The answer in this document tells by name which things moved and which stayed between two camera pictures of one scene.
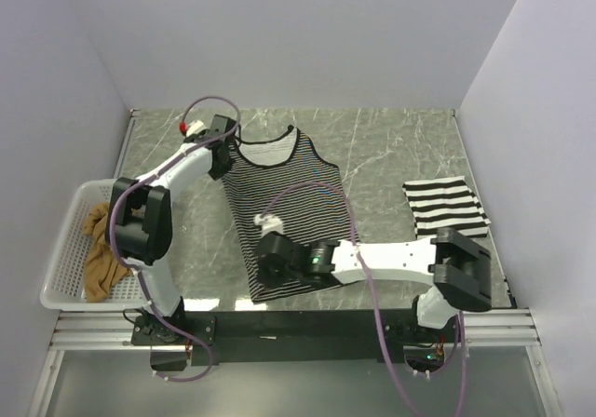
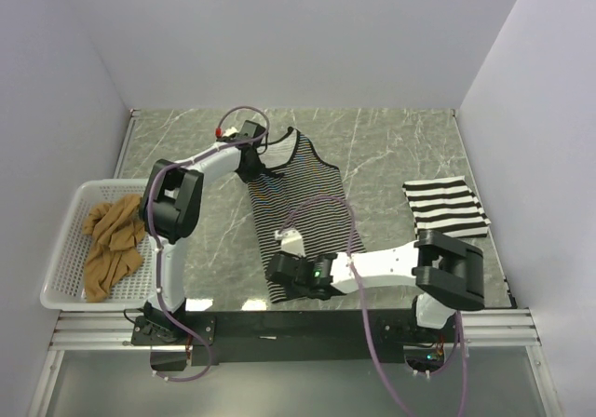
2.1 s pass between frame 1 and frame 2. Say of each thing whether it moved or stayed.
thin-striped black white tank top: moved
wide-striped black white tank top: stayed
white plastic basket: stayed
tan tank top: stayed
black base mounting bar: stayed
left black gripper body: moved
